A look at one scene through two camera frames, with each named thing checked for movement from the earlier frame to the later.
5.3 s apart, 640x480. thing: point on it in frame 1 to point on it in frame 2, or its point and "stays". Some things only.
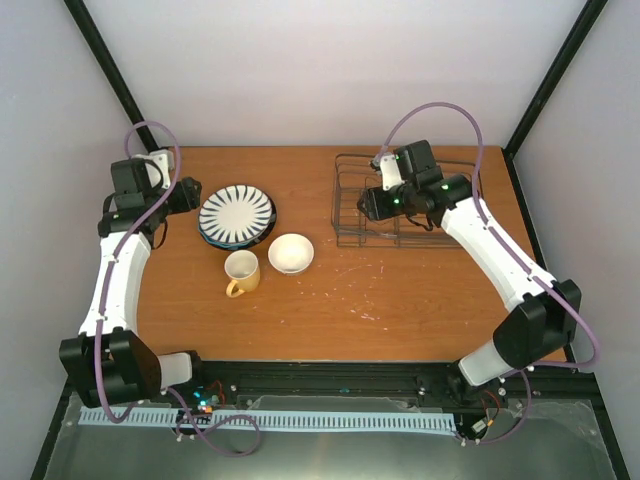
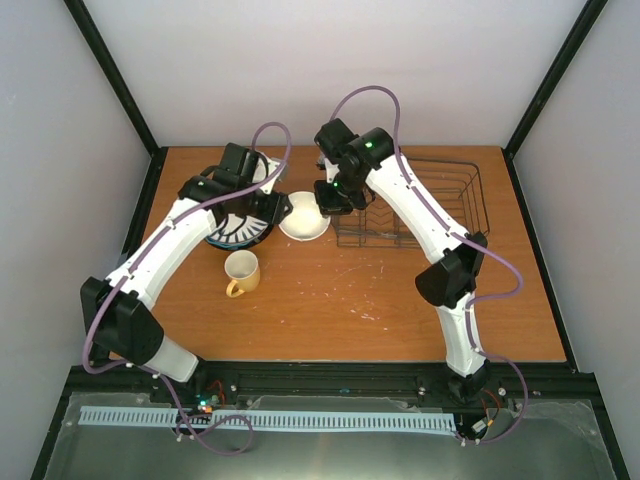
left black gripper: (187, 198) to (275, 211)
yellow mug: (242, 267) stays
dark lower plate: (243, 245) stays
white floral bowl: (291, 253) to (305, 220)
